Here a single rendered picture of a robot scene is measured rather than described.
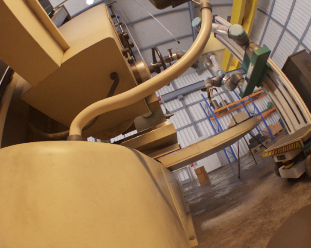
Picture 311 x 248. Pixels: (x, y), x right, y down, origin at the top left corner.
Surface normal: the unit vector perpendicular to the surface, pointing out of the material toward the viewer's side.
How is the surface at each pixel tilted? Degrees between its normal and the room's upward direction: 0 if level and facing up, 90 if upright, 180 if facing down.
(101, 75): 180
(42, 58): 180
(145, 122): 90
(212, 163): 90
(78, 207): 90
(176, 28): 169
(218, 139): 90
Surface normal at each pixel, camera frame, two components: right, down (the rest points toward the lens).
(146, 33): 0.29, 0.77
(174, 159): -0.18, -0.37
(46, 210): 0.41, -0.52
